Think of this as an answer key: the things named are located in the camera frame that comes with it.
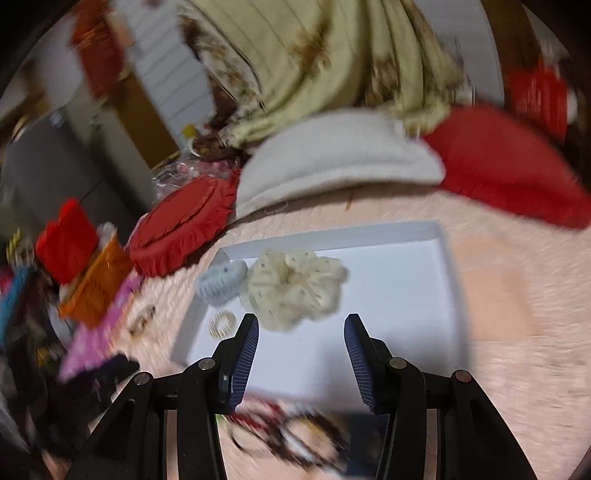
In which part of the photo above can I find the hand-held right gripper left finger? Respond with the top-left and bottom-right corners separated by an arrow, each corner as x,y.
65,314 -> 260,480

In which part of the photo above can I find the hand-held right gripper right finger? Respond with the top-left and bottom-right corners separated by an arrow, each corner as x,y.
344,313 -> 539,480

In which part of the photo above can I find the red bead bracelet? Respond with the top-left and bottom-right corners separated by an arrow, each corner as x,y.
231,401 -> 298,432

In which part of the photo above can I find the white shallow tray box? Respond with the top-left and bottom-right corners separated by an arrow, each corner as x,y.
171,220 -> 472,411

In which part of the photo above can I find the brown wooden bead bracelet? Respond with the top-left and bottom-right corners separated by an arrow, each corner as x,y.
272,413 -> 354,469

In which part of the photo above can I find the light blue fluffy hair clip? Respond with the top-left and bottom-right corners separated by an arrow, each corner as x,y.
194,261 -> 250,306

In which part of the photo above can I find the cream dotted scrunchie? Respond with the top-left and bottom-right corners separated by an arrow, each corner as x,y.
239,249 -> 349,332

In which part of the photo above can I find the peach quilted bedspread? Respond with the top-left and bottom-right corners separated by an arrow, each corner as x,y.
41,185 -> 591,480

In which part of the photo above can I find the purple flowered blanket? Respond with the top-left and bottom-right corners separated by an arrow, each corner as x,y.
60,272 -> 144,381

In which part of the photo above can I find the red ruffled round cushion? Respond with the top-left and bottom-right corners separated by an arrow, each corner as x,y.
128,168 -> 243,278

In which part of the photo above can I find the orange plastic basket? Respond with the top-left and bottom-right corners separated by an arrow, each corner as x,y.
58,240 -> 134,328

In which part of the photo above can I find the clear plastic bag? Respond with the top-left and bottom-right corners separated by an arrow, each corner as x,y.
152,157 -> 241,197

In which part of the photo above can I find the red paper box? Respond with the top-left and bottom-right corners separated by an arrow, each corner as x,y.
34,198 -> 100,284

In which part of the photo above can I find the white pillow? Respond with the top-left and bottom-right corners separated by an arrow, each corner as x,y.
235,111 -> 446,220

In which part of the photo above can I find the red ruffled pillow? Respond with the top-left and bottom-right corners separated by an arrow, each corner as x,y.
422,105 -> 591,229

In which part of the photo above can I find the cream floral blanket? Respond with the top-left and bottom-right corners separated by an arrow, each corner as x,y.
178,0 -> 476,148

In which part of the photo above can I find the red shopping bag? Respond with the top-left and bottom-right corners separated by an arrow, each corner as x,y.
508,65 -> 573,139

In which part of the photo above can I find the clear spiral hair tie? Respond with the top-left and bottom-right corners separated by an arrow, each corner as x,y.
209,311 -> 237,340

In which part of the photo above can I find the brown hair tie amber charm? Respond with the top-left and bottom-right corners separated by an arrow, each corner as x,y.
127,302 -> 155,337

